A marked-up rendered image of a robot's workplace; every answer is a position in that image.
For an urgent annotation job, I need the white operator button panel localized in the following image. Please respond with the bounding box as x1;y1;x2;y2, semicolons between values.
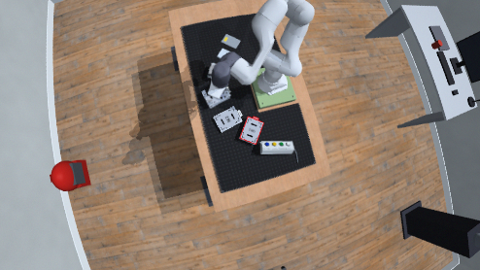
260;141;295;154

